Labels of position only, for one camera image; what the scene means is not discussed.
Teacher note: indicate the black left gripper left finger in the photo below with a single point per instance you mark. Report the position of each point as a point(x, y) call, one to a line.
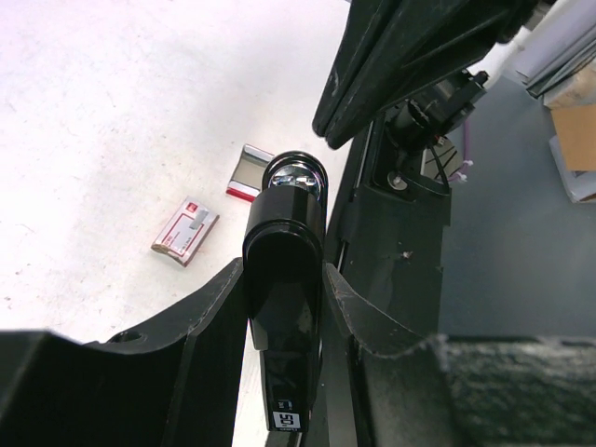
point(172, 380)

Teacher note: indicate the cardboard boxes in background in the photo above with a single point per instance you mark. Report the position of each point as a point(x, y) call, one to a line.
point(556, 65)

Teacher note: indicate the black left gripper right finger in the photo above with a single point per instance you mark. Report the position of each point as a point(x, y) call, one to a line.
point(497, 391)

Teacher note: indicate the black stapler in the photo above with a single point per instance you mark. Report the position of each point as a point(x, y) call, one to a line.
point(282, 261)

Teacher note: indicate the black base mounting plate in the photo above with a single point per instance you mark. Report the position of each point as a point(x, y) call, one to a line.
point(382, 281)

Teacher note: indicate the red white staple box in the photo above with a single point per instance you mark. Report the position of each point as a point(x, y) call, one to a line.
point(185, 231)

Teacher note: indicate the open staple box tray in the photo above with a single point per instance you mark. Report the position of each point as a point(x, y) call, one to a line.
point(246, 180)

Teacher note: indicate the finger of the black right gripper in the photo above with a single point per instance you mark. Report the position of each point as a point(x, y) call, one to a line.
point(410, 74)
point(372, 88)

